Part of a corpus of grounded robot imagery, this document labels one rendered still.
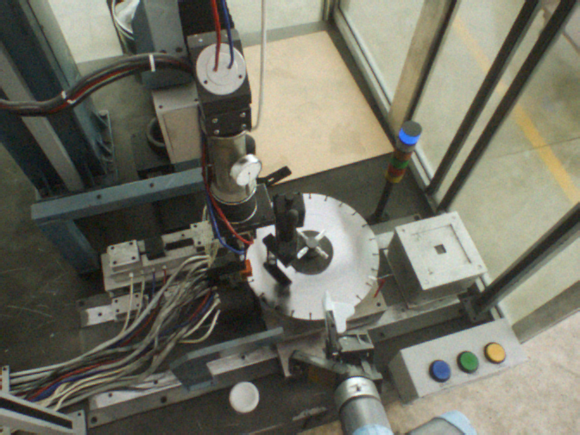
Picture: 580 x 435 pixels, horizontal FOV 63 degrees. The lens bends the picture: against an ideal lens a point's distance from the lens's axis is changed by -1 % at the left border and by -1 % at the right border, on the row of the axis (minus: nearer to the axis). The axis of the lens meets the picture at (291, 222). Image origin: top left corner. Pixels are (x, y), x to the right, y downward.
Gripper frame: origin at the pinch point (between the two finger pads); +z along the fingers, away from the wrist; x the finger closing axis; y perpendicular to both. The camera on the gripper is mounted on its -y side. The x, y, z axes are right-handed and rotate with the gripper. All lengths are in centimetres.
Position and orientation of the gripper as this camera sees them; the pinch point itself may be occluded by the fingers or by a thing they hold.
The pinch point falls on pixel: (322, 319)
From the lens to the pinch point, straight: 103.7
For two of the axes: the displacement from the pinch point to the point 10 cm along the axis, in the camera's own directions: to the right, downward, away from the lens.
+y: 9.9, -0.8, 0.9
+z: -1.2, -4.5, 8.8
